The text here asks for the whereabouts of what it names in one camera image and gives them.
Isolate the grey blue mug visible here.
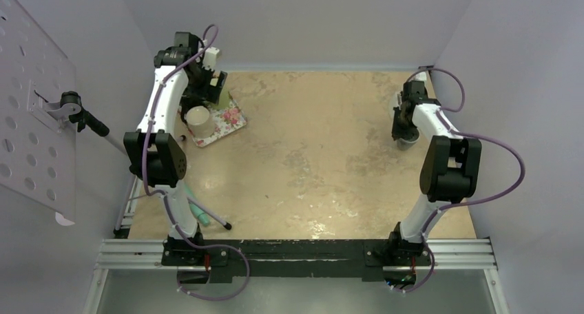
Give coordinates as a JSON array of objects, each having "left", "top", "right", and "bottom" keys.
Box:
[{"left": 395, "top": 135, "right": 419, "bottom": 151}]

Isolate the beige cream mug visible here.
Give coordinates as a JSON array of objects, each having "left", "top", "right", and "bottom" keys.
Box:
[{"left": 185, "top": 106, "right": 216, "bottom": 138}]

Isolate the light green mug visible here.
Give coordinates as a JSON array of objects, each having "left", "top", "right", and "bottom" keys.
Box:
[{"left": 216, "top": 90, "right": 231, "bottom": 110}]

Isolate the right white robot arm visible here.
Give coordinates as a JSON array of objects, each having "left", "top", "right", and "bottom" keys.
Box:
[{"left": 385, "top": 80, "right": 482, "bottom": 265}]

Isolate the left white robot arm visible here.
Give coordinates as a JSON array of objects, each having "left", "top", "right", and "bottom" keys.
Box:
[{"left": 123, "top": 32, "right": 229, "bottom": 269}]

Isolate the floral pattern tray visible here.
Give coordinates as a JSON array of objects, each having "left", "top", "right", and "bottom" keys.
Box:
[{"left": 185, "top": 96, "right": 247, "bottom": 148}]

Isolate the white wedge stand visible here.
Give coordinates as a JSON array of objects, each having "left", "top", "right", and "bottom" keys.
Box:
[{"left": 388, "top": 72, "right": 428, "bottom": 118}]

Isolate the teal marker pen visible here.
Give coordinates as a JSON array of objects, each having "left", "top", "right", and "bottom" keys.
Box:
[{"left": 187, "top": 195, "right": 210, "bottom": 227}]

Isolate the perforated white panel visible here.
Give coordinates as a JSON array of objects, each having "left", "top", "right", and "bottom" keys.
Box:
[{"left": 1, "top": 0, "right": 78, "bottom": 226}]

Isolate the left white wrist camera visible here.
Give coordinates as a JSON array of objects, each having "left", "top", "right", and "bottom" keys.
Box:
[{"left": 202, "top": 46, "right": 222, "bottom": 70}]

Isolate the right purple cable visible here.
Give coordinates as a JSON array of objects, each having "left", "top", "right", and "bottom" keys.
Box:
[{"left": 392, "top": 67, "right": 526, "bottom": 295}]

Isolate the purple cable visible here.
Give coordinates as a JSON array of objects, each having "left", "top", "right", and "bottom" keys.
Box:
[
  {"left": 140, "top": 24, "right": 252, "bottom": 303},
  {"left": 392, "top": 67, "right": 526, "bottom": 295}
]

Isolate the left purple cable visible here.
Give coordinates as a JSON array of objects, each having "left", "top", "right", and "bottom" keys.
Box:
[{"left": 140, "top": 24, "right": 252, "bottom": 303}]

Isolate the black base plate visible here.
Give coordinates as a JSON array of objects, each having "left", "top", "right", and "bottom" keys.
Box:
[{"left": 160, "top": 238, "right": 431, "bottom": 284}]

